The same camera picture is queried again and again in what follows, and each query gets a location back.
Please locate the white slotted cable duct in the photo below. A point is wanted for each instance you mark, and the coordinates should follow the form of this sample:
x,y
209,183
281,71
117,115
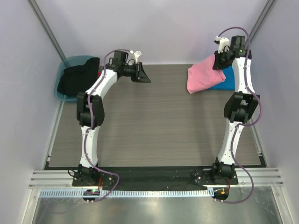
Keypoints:
x,y
94,193

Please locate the aluminium corner post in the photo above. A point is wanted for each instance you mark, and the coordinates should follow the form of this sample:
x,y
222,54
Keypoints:
x,y
41,18
256,28

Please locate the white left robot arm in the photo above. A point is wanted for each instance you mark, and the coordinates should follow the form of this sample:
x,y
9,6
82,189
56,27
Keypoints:
x,y
90,109

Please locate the left aluminium corner post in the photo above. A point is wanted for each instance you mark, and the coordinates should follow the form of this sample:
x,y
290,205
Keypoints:
x,y
41,18

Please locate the aluminium front rail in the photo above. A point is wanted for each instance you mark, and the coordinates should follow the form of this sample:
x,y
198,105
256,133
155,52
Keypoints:
x,y
258,177

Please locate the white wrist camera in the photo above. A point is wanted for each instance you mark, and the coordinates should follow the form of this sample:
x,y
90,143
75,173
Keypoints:
x,y
223,44
135,55

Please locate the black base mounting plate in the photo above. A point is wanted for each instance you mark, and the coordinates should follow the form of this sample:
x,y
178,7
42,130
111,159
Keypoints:
x,y
147,176

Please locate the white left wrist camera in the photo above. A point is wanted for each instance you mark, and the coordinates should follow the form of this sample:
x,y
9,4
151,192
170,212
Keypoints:
x,y
135,55

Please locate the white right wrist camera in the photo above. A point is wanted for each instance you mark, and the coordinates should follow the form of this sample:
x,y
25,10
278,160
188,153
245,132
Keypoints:
x,y
223,44

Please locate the red t shirt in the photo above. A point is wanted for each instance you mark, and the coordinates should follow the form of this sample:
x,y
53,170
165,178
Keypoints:
x,y
99,70

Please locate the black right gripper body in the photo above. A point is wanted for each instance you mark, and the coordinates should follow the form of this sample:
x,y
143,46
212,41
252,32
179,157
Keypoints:
x,y
218,61

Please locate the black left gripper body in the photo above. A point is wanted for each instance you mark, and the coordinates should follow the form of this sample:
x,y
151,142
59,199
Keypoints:
x,y
137,77

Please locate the pink t shirt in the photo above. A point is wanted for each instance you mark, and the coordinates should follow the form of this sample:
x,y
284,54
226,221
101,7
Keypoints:
x,y
201,76

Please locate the folded blue t shirt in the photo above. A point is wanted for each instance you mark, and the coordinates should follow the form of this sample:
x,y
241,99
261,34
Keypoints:
x,y
229,83

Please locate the black t shirt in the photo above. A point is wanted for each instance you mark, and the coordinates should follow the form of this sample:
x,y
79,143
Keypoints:
x,y
78,78

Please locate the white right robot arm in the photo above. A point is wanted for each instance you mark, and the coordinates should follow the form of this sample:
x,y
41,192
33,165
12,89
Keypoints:
x,y
239,108

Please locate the right aluminium corner post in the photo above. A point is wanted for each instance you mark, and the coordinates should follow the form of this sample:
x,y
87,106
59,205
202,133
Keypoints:
x,y
256,28

